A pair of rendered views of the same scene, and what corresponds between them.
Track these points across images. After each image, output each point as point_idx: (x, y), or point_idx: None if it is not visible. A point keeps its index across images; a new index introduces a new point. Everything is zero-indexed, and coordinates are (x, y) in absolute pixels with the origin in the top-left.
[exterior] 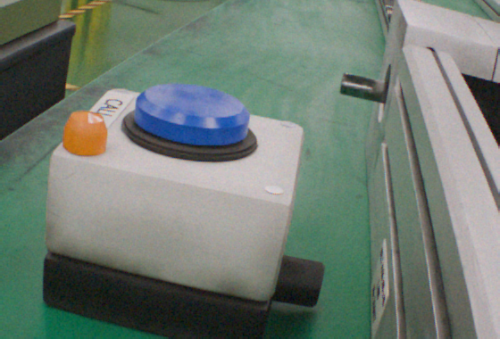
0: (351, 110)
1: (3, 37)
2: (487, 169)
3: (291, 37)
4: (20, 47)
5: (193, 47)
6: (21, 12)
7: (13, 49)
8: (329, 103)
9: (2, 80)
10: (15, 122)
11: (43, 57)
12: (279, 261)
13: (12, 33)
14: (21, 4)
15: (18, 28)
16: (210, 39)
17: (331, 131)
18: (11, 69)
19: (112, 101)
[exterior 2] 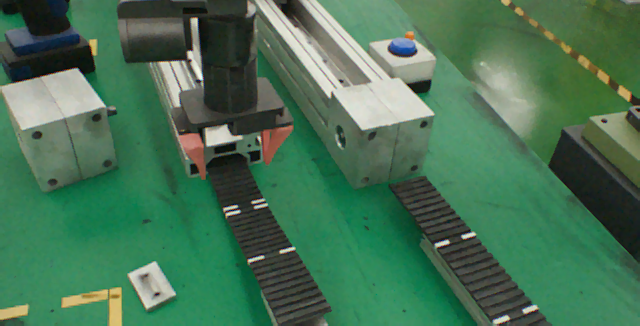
0: (453, 203)
1: (608, 156)
2: (336, 31)
3: (600, 312)
4: (604, 166)
5: (577, 224)
6: (626, 160)
7: (600, 161)
8: (465, 202)
9: (586, 164)
10: (589, 199)
11: (620, 196)
12: (367, 54)
13: (616, 162)
14: (627, 155)
15: (621, 166)
16: (595, 247)
17: (438, 173)
18: (593, 167)
19: (426, 52)
